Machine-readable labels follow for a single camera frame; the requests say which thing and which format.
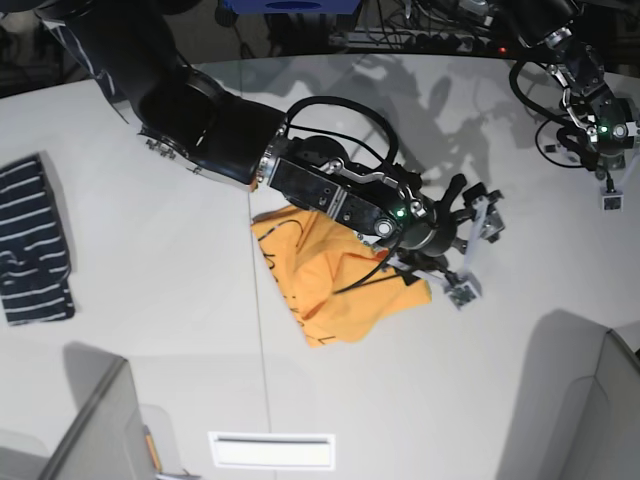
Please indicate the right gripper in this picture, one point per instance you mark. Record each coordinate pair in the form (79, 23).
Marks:
(382, 205)

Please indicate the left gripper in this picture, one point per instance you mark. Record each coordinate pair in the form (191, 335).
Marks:
(598, 130)

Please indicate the yellow T-shirt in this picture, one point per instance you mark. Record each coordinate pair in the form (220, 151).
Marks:
(313, 259)

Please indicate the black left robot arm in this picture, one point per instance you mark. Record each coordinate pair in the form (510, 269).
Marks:
(573, 64)

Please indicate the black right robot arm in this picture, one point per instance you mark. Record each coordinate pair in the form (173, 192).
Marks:
(187, 115)

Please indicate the navy white striped cloth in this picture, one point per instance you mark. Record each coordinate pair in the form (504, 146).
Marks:
(35, 257)

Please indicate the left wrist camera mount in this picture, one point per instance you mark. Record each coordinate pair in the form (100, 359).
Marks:
(612, 191)

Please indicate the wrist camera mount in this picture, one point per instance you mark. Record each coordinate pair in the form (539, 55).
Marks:
(445, 257)
(612, 191)

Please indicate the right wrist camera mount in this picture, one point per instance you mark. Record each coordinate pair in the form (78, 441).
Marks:
(445, 257)

